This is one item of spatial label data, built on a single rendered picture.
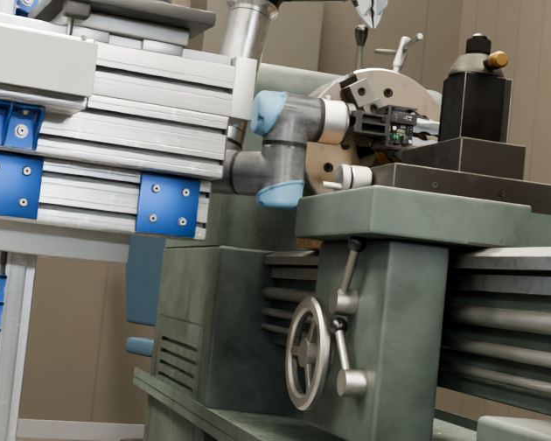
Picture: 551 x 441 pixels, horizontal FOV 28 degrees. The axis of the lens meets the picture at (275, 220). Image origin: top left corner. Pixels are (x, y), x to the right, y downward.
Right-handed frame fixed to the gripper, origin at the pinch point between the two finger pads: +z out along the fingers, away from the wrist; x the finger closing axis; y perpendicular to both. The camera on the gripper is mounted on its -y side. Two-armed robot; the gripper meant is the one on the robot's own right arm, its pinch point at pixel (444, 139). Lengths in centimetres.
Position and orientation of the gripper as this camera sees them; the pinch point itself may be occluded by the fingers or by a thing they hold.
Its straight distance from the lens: 195.9
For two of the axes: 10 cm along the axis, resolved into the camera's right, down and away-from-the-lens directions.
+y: 2.9, -0.2, -9.6
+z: 9.5, 1.1, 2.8
